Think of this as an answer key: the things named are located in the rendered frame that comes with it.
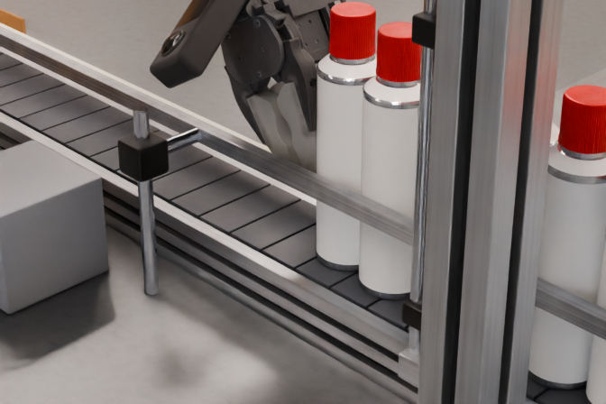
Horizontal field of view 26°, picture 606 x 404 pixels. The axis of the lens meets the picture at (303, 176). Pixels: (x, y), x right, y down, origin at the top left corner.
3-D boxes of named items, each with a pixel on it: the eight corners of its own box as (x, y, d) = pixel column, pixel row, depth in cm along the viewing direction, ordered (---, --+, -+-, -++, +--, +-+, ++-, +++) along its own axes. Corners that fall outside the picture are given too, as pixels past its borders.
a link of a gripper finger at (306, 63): (336, 122, 100) (297, 13, 99) (323, 128, 99) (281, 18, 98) (299, 133, 104) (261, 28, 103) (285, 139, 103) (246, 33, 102)
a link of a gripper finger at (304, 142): (386, 166, 104) (345, 57, 103) (333, 190, 100) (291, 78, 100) (361, 172, 106) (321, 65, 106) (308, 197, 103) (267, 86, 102)
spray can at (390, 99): (440, 286, 99) (454, 32, 90) (387, 308, 97) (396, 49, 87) (397, 257, 103) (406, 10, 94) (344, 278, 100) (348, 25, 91)
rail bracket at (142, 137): (217, 272, 111) (211, 93, 103) (149, 306, 106) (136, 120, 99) (192, 258, 113) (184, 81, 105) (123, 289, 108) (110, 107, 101)
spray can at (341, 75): (395, 254, 104) (404, 8, 94) (350, 279, 100) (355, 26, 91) (346, 231, 107) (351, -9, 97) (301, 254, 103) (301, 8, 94)
